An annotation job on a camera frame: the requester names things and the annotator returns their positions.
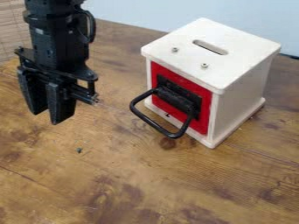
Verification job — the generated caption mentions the black metal drawer handle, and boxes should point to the black metal drawer handle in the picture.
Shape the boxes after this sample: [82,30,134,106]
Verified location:
[129,74,201,139]

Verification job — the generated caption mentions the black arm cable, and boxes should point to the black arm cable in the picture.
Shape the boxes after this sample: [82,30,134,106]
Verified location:
[73,8,97,45]

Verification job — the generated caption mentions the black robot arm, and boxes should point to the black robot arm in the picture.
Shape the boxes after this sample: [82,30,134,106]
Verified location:
[14,0,98,124]

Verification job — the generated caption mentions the white wooden drawer box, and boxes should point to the white wooden drawer box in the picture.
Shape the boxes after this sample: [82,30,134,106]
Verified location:
[141,18,280,148]

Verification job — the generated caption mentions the red drawer front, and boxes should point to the red drawer front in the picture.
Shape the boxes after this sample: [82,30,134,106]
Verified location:
[150,62,212,135]

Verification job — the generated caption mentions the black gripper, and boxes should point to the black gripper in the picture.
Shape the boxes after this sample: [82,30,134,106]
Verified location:
[14,21,98,125]

